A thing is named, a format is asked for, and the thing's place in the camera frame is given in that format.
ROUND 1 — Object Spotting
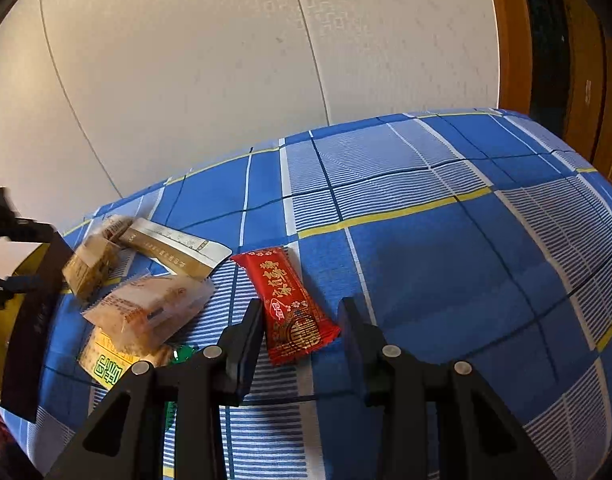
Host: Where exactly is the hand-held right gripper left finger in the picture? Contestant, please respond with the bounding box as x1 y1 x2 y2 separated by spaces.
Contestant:
43 299 265 480

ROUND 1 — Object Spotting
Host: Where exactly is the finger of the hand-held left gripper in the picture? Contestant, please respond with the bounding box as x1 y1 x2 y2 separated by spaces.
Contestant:
0 272 37 311
0 219 59 247

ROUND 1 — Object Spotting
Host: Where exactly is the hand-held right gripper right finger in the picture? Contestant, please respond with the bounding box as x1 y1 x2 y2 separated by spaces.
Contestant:
337 297 559 480

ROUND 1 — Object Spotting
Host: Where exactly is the gold tin box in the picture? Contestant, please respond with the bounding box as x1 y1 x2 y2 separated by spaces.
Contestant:
0 232 73 423

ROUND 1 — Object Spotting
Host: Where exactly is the red snack bar packet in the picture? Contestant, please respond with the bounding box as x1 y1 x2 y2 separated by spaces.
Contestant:
230 245 343 367

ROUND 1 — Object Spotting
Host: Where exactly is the green candy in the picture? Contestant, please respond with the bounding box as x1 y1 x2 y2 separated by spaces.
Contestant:
172 344 201 365

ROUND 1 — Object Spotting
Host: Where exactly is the clear brown cake packet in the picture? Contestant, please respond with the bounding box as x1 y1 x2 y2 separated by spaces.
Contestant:
62 214 132 303

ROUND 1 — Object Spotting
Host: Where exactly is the clear pastry packet red print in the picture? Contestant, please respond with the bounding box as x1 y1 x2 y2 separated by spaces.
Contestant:
81 271 216 357

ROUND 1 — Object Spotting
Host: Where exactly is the white gold long packet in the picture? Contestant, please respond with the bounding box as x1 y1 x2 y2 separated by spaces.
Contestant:
120 217 233 281

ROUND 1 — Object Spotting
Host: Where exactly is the yellow snack packet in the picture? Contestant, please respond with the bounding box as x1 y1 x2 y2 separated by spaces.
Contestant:
77 327 173 392

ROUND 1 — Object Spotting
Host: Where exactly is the blue plaid tablecloth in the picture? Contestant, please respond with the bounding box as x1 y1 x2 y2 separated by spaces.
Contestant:
0 107 612 480

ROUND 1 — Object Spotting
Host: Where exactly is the wooden door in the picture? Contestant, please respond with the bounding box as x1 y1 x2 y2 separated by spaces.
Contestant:
556 0 612 191

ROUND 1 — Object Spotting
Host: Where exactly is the wooden door frame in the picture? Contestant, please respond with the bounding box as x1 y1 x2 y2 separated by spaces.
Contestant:
482 0 534 116

